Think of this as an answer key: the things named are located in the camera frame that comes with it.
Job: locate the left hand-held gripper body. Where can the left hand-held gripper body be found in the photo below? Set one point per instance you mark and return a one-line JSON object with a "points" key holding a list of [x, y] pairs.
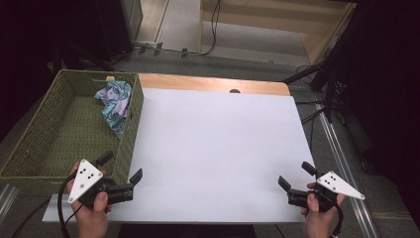
{"points": [[86, 180]]}

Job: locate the dark curtain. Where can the dark curtain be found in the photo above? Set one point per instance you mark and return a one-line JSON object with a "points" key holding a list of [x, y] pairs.
{"points": [[389, 82], [33, 39]]}

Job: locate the person's right hand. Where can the person's right hand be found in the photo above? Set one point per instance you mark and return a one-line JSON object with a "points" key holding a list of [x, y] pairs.
{"points": [[318, 224]]}

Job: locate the lilac seahorse print swimsuit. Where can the lilac seahorse print swimsuit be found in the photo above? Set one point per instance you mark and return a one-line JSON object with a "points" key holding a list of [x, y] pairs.
{"points": [[115, 102]]}

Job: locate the green woven basket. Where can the green woven basket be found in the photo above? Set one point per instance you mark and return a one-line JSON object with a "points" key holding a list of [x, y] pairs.
{"points": [[66, 132]]}

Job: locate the wooden shelf unit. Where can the wooden shelf unit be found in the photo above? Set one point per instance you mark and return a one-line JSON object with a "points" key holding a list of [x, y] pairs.
{"points": [[251, 20]]}

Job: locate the black metal stand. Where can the black metal stand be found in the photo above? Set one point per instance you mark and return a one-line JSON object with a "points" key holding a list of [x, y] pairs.
{"points": [[328, 99]]}

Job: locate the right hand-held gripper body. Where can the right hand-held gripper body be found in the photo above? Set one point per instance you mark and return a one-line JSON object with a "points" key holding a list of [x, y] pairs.
{"points": [[336, 185]]}

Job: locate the person's left hand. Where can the person's left hand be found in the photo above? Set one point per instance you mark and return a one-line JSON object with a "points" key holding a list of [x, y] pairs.
{"points": [[94, 221]]}

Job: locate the dark cabinet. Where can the dark cabinet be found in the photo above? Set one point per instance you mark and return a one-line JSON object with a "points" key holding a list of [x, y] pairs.
{"points": [[115, 26]]}

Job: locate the metal floor rail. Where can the metal floor rail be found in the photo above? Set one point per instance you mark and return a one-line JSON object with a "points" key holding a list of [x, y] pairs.
{"points": [[338, 148], [6, 198]]}

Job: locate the power strip with plugs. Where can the power strip with plugs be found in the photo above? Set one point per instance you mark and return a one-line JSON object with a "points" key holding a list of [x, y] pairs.
{"points": [[157, 46]]}

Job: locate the white table mat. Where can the white table mat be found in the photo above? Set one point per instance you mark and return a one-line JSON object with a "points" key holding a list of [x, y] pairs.
{"points": [[214, 148]]}

